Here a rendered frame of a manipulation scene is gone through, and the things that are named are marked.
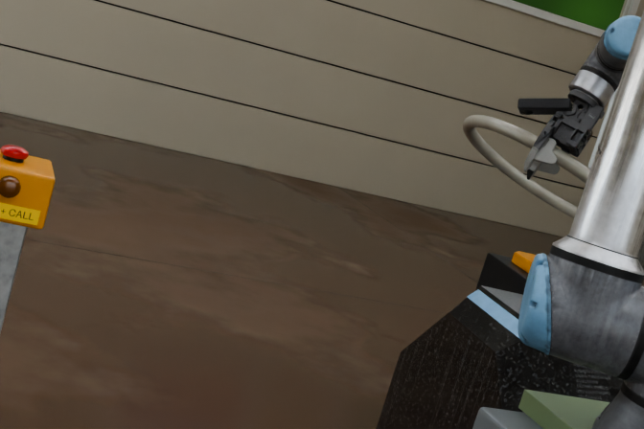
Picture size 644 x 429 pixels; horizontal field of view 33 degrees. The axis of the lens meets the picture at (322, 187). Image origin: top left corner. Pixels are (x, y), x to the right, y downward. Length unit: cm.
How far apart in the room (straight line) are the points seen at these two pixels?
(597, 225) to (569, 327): 16
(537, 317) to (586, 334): 8
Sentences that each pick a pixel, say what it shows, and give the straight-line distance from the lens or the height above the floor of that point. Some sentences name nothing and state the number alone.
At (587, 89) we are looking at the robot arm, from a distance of 239.
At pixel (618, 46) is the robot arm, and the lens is 229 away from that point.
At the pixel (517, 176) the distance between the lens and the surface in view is 282.
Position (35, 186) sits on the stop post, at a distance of 156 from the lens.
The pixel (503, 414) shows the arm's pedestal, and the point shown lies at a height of 85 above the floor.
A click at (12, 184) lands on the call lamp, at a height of 106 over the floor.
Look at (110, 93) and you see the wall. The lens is 852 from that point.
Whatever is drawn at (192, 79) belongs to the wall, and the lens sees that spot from 864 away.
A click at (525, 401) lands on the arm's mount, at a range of 192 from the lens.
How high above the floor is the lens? 141
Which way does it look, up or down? 9 degrees down
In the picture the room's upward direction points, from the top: 17 degrees clockwise
